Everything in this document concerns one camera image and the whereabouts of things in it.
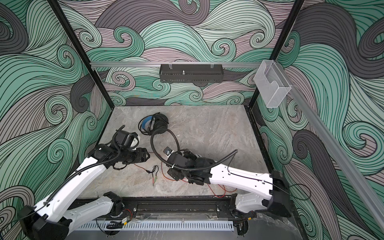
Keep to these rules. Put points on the black corner frame post right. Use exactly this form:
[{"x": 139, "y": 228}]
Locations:
[{"x": 287, "y": 27}]

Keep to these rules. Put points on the black corner frame post left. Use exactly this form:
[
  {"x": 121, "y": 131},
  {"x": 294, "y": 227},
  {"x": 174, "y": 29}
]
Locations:
[{"x": 55, "y": 6}]

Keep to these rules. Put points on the black front frame rail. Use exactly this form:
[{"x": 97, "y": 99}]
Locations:
[{"x": 218, "y": 207}]

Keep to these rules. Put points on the clear plastic wall bin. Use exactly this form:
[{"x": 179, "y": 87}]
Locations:
[{"x": 272, "y": 82}]

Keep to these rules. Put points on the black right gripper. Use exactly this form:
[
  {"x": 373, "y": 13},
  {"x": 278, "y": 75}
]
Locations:
[{"x": 175, "y": 174}]

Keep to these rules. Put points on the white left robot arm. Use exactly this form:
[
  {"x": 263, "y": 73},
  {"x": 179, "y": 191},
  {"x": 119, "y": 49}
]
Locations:
[{"x": 52, "y": 218}]

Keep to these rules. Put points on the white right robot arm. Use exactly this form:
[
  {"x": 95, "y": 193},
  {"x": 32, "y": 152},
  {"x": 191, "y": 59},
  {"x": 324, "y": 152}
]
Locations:
[{"x": 268, "y": 192}]

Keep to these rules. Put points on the white slotted cable duct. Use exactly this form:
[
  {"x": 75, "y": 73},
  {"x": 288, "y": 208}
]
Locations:
[{"x": 182, "y": 225}]

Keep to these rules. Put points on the black wall shelf tray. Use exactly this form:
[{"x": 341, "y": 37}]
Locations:
[{"x": 191, "y": 74}]

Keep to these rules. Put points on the black corner frame post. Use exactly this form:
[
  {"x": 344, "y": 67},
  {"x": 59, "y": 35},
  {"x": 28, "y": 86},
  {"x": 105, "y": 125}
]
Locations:
[
  {"x": 287, "y": 27},
  {"x": 55, "y": 6}
]

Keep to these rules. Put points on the right side aluminium rail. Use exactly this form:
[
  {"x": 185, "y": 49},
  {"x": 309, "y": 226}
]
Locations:
[{"x": 365, "y": 191}]

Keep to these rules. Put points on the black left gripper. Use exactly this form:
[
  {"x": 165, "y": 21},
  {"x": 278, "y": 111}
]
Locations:
[{"x": 142, "y": 155}]

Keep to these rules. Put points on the black blue gaming headset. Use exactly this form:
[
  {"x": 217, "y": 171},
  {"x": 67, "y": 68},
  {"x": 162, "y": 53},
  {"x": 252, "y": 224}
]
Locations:
[{"x": 157, "y": 123}]

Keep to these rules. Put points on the aluminium wall rail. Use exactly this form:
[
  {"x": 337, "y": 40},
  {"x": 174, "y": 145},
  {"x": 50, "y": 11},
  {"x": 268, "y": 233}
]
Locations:
[{"x": 138, "y": 64}]

